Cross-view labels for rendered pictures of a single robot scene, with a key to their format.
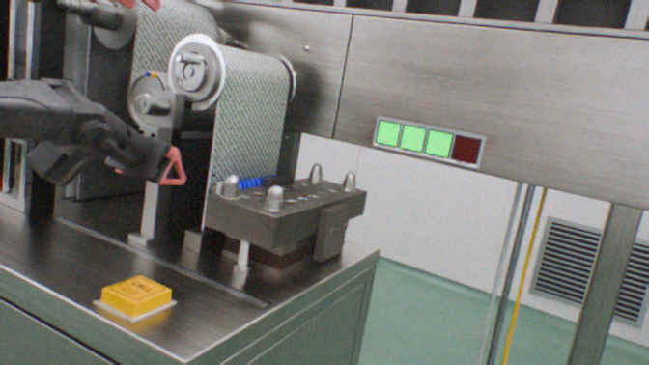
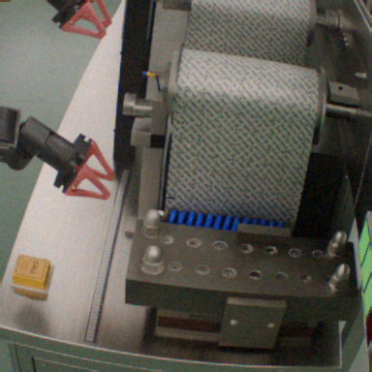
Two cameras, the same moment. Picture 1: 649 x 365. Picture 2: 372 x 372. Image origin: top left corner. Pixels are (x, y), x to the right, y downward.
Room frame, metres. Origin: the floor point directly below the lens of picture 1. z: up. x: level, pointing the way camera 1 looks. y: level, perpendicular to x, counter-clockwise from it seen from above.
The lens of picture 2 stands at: (0.50, -0.75, 1.84)
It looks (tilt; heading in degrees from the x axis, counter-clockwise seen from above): 35 degrees down; 64
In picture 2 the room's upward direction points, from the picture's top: 7 degrees clockwise
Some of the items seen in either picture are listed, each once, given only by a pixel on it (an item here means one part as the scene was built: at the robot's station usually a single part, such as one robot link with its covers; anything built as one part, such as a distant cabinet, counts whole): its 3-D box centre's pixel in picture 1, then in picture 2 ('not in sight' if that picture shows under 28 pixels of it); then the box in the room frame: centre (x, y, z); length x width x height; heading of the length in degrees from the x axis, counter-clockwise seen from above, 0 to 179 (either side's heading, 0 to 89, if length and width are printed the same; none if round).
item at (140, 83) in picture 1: (191, 103); not in sight; (1.13, 0.35, 1.17); 0.26 x 0.12 x 0.12; 153
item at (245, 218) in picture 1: (296, 206); (248, 274); (1.03, 0.06, 1.00); 0.40 x 0.16 x 0.06; 153
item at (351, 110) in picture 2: not in sight; (337, 108); (1.23, 0.17, 1.25); 0.07 x 0.04 x 0.04; 153
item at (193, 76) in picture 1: (192, 71); (170, 81); (0.96, 0.30, 1.25); 0.07 x 0.02 x 0.07; 63
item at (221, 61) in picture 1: (196, 72); (177, 82); (0.97, 0.29, 1.25); 0.15 x 0.01 x 0.15; 63
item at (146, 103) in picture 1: (146, 103); (130, 104); (0.91, 0.36, 1.18); 0.04 x 0.02 x 0.04; 63
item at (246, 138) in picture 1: (249, 144); (238, 176); (1.05, 0.19, 1.11); 0.23 x 0.01 x 0.18; 153
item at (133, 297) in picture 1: (137, 295); (31, 271); (0.69, 0.26, 0.91); 0.07 x 0.07 x 0.02; 63
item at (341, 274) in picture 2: (350, 181); (341, 274); (1.15, -0.05, 1.05); 0.04 x 0.04 x 0.04
